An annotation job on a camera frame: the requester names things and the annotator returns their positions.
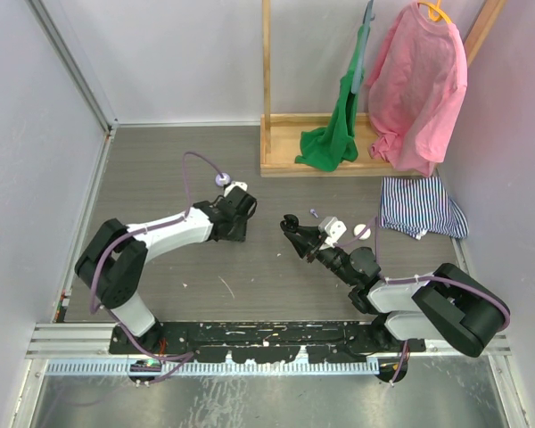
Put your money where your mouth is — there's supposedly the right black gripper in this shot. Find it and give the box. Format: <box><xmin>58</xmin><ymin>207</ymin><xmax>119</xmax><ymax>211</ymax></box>
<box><xmin>285</xmin><ymin>224</ymin><xmax>357</xmax><ymax>286</ymax></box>

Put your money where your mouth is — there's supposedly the white earbud charging case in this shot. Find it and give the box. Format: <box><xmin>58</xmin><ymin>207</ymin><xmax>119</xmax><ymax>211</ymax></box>
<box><xmin>353</xmin><ymin>223</ymin><xmax>372</xmax><ymax>241</ymax></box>

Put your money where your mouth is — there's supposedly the black round earbud case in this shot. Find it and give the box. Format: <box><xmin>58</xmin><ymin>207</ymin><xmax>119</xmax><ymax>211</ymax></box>
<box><xmin>280</xmin><ymin>214</ymin><xmax>299</xmax><ymax>234</ymax></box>

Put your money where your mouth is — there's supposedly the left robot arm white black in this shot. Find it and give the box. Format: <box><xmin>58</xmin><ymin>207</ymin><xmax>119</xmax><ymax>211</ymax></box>
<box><xmin>74</xmin><ymin>183</ymin><xmax>257</xmax><ymax>353</ymax></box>

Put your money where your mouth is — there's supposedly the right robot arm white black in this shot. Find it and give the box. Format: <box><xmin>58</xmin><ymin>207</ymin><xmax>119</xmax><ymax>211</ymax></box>
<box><xmin>280</xmin><ymin>215</ymin><xmax>511</xmax><ymax>358</ymax></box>

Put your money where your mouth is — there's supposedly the green cloth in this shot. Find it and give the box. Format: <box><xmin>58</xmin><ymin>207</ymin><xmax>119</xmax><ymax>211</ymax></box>
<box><xmin>294</xmin><ymin>30</ymin><xmax>360</xmax><ymax>172</ymax></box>

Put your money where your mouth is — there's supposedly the wooden clothes rack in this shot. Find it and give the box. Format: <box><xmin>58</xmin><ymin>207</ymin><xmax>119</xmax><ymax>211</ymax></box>
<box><xmin>259</xmin><ymin>0</ymin><xmax>506</xmax><ymax>177</ymax></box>

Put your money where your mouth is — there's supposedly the blue white striped cloth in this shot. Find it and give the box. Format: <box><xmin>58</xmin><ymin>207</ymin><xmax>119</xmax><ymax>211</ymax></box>
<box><xmin>378</xmin><ymin>177</ymin><xmax>469</xmax><ymax>240</ymax></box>

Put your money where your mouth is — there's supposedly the blue clothes hanger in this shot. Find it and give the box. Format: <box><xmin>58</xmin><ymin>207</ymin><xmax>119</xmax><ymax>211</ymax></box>
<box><xmin>350</xmin><ymin>0</ymin><xmax>375</xmax><ymax>95</ymax></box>

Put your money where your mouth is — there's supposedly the pink t-shirt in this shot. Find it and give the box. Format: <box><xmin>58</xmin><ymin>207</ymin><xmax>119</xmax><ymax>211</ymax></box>
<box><xmin>366</xmin><ymin>2</ymin><xmax>467</xmax><ymax>177</ymax></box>

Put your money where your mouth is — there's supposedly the orange clothes hanger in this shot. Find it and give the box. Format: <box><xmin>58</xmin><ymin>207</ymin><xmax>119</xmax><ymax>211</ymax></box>
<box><xmin>417</xmin><ymin>0</ymin><xmax>453</xmax><ymax>24</ymax></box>

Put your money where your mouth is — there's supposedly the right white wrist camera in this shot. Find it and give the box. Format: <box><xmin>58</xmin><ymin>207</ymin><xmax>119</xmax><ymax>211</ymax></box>
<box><xmin>317</xmin><ymin>217</ymin><xmax>347</xmax><ymax>250</ymax></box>

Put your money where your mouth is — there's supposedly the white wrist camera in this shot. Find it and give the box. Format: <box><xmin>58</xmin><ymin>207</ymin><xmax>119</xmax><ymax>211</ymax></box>
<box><xmin>317</xmin><ymin>217</ymin><xmax>347</xmax><ymax>250</ymax></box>
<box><xmin>224</xmin><ymin>181</ymin><xmax>248</xmax><ymax>197</ymax></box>

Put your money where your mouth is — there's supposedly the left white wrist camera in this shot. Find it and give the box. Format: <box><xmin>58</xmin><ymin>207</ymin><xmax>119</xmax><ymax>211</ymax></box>
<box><xmin>224</xmin><ymin>181</ymin><xmax>248</xmax><ymax>197</ymax></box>

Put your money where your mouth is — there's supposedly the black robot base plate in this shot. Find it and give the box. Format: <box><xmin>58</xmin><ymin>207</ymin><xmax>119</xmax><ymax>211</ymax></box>
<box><xmin>109</xmin><ymin>319</ymin><xmax>429</xmax><ymax>366</ymax></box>

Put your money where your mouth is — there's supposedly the slotted grey cable duct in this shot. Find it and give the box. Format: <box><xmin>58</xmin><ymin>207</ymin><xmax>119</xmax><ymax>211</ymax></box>
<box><xmin>45</xmin><ymin>355</ymin><xmax>380</xmax><ymax>377</ymax></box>

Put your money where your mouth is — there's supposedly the aluminium corner frame profile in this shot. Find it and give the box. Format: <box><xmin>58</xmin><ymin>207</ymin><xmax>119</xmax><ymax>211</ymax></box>
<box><xmin>26</xmin><ymin>0</ymin><xmax>119</xmax><ymax>135</ymax></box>

